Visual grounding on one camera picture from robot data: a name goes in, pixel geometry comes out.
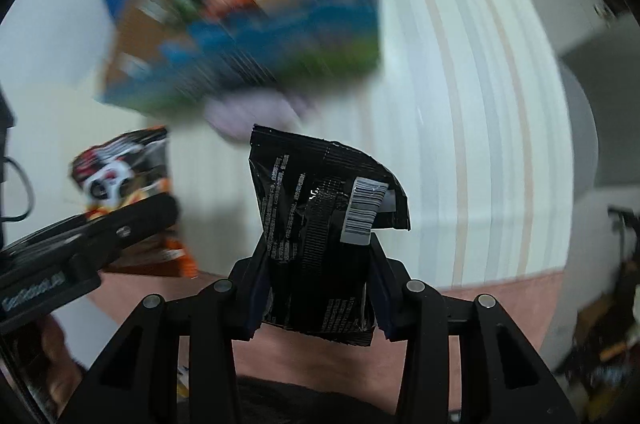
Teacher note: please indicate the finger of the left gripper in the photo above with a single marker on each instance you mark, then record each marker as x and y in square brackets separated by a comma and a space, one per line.
[102, 239]

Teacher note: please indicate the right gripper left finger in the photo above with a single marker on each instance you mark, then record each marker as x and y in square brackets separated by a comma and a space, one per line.
[134, 379]

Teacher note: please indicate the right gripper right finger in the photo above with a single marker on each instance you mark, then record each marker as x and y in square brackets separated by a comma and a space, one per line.
[503, 378]

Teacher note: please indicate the panda snack bag orange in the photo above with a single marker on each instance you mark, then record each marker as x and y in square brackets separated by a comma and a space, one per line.
[127, 169]

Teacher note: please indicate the black snack packet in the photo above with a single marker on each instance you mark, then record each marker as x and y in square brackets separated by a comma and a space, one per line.
[319, 203]

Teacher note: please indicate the cardboard box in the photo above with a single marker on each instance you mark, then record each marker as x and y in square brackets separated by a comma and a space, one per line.
[171, 53]

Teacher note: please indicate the striped tablecloth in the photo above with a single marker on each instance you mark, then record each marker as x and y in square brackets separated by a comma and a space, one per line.
[467, 109]

